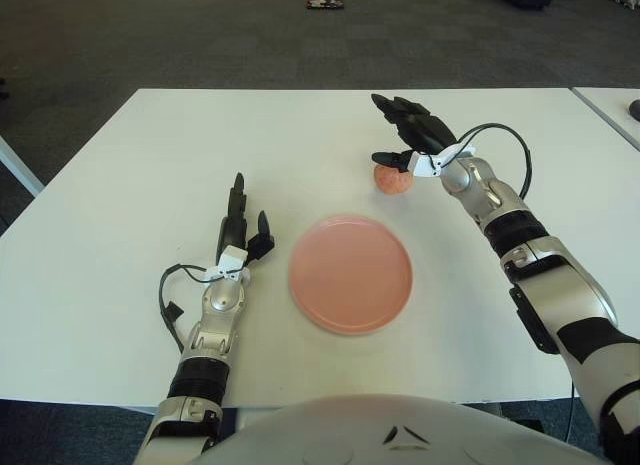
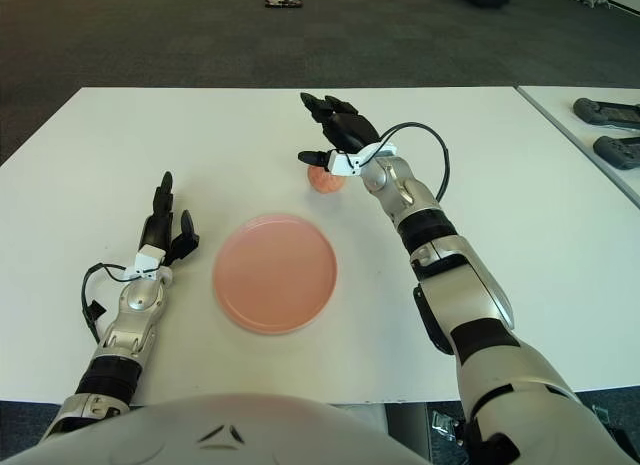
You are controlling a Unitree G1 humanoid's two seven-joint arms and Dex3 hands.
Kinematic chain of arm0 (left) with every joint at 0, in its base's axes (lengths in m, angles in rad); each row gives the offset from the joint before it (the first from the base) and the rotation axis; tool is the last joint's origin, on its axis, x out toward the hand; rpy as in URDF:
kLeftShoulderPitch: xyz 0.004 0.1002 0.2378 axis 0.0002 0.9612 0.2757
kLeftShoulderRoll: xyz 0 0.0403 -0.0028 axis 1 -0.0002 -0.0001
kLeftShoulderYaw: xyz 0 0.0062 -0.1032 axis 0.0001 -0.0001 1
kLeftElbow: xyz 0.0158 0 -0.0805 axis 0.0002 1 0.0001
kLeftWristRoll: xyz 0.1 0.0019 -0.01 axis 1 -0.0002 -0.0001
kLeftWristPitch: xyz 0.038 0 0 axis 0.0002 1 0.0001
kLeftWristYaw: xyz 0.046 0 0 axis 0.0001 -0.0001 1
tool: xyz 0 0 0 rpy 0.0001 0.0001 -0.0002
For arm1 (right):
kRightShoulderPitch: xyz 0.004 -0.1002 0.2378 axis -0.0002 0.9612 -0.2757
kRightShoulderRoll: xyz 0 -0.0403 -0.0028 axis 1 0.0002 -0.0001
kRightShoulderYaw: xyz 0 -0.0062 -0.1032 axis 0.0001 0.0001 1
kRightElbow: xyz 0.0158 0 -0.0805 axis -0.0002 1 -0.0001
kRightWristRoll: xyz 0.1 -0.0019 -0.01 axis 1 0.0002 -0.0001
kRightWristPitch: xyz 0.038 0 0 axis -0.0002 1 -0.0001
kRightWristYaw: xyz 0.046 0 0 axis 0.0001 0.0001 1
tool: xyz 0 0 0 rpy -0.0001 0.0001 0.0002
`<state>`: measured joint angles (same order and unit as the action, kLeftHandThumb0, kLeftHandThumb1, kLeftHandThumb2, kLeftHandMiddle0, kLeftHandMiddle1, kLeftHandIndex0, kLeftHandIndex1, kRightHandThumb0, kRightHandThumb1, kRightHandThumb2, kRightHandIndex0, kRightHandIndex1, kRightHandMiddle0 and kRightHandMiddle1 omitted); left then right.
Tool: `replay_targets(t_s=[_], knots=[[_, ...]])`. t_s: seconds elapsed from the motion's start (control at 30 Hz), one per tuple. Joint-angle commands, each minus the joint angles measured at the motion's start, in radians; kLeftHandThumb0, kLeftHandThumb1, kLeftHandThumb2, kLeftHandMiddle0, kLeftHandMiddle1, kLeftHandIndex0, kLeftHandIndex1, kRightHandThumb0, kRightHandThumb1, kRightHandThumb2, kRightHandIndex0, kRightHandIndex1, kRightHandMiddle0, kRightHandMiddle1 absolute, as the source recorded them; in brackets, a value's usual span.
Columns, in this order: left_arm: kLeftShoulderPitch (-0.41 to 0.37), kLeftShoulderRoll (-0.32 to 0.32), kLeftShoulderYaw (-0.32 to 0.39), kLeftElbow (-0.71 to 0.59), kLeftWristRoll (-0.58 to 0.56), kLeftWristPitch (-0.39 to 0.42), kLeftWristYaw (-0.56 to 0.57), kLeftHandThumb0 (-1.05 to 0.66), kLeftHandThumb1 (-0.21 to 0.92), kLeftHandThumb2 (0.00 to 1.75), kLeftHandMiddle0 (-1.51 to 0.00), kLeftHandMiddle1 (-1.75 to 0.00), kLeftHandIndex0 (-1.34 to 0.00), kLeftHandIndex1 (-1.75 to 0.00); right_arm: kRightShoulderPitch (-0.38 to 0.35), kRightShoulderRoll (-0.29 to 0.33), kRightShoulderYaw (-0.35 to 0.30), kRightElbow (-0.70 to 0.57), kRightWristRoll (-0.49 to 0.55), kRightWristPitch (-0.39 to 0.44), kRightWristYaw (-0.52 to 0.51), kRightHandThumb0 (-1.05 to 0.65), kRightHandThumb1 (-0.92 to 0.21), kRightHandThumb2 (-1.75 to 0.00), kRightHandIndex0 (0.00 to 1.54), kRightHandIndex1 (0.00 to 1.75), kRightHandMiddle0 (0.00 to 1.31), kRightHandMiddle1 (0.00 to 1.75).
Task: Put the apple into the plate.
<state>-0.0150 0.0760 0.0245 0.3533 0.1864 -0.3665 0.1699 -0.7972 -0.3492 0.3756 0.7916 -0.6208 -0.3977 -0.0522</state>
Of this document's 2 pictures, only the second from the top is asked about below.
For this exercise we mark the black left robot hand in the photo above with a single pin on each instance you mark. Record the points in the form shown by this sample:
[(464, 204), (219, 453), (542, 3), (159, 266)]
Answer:
[(159, 230)]

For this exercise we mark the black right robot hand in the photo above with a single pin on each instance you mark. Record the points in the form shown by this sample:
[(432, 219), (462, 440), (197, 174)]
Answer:
[(350, 130)]

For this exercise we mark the red yellow apple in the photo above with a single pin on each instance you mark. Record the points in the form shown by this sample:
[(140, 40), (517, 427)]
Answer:
[(325, 182)]

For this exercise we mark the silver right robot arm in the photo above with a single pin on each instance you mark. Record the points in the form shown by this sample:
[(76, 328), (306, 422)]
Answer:
[(475, 295)]

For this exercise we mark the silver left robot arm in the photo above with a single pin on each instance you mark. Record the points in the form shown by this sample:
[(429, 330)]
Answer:
[(140, 297)]

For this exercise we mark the pink round plate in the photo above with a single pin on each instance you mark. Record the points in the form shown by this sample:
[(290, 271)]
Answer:
[(275, 274)]

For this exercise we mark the small black red floor item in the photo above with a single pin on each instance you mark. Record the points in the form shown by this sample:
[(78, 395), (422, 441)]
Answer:
[(283, 2)]

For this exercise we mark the silver robot torso shell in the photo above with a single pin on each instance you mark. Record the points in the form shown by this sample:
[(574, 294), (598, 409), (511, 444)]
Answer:
[(225, 435)]

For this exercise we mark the dark grey game controller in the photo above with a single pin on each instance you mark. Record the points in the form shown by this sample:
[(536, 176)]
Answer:
[(615, 152), (600, 112)]

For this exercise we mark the clear plastic wrapper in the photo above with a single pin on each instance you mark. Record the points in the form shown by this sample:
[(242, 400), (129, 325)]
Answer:
[(445, 425)]

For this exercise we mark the black metal caster frame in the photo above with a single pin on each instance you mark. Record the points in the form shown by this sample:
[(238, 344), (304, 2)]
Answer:
[(605, 416)]

